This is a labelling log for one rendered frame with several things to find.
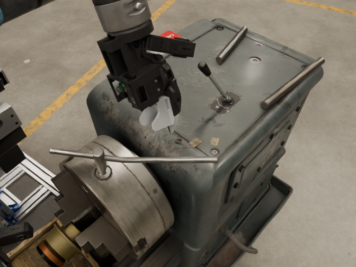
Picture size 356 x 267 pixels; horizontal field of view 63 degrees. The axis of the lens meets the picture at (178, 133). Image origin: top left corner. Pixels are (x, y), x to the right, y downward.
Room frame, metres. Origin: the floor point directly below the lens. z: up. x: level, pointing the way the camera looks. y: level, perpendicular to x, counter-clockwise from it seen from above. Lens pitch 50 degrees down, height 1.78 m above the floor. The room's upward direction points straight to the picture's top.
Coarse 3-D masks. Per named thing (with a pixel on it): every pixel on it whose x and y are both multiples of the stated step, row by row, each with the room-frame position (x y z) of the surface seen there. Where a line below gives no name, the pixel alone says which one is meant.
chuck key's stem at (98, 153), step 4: (96, 148) 0.35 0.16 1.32; (100, 148) 0.35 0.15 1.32; (92, 152) 0.34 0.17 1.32; (96, 152) 0.34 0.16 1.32; (100, 152) 0.34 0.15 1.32; (96, 156) 0.33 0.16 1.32; (100, 156) 0.33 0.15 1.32; (96, 160) 0.33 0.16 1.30; (100, 160) 0.33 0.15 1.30; (96, 164) 0.33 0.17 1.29; (100, 164) 0.33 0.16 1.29; (104, 164) 0.34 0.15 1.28; (100, 168) 0.33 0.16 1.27; (104, 168) 0.34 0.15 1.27; (100, 172) 0.34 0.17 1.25; (104, 172) 0.34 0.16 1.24
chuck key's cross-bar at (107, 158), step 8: (56, 152) 0.34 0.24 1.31; (64, 152) 0.34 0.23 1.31; (72, 152) 0.34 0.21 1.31; (80, 152) 0.35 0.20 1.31; (104, 160) 0.33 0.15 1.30; (112, 160) 0.33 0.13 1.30; (120, 160) 0.33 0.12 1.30; (128, 160) 0.33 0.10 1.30; (136, 160) 0.33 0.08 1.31; (144, 160) 0.33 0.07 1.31; (152, 160) 0.32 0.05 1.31; (160, 160) 0.32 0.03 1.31; (168, 160) 0.32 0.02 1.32; (176, 160) 0.32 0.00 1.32; (184, 160) 0.32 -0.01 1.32; (192, 160) 0.32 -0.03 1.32; (200, 160) 0.31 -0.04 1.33; (208, 160) 0.31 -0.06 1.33; (216, 160) 0.31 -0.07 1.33
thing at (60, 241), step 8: (56, 224) 0.28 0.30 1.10; (72, 224) 0.28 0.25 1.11; (48, 232) 0.26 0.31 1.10; (56, 232) 0.26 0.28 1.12; (64, 232) 0.26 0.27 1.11; (72, 232) 0.26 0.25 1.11; (80, 232) 0.26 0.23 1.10; (48, 240) 0.24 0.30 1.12; (56, 240) 0.24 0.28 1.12; (64, 240) 0.24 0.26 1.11; (72, 240) 0.25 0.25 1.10; (40, 248) 0.22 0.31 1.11; (48, 248) 0.22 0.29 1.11; (56, 248) 0.22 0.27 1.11; (64, 248) 0.22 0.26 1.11; (72, 248) 0.23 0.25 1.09; (80, 248) 0.24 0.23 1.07; (48, 256) 0.21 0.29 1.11; (56, 256) 0.21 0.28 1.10; (64, 256) 0.21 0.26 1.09; (72, 256) 0.22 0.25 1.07; (56, 264) 0.20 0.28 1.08
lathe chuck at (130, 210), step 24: (96, 144) 0.43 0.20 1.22; (72, 168) 0.36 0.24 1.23; (96, 168) 0.35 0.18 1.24; (120, 168) 0.36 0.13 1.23; (96, 192) 0.30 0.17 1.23; (120, 192) 0.30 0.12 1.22; (144, 192) 0.32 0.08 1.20; (120, 216) 0.26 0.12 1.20; (144, 216) 0.27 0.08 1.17; (144, 240) 0.25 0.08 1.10
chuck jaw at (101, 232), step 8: (96, 224) 0.28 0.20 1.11; (104, 224) 0.28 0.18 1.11; (88, 232) 0.26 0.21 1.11; (96, 232) 0.26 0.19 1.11; (104, 232) 0.26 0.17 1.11; (112, 232) 0.26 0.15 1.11; (80, 240) 0.24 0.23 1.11; (88, 240) 0.24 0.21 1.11; (96, 240) 0.24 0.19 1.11; (104, 240) 0.24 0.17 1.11; (112, 240) 0.24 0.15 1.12; (120, 240) 0.24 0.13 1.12; (88, 248) 0.23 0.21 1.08; (96, 248) 0.22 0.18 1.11; (104, 248) 0.23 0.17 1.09; (112, 248) 0.22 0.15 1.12; (120, 248) 0.22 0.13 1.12; (128, 248) 0.23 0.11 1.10; (136, 248) 0.23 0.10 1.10; (120, 256) 0.21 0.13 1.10
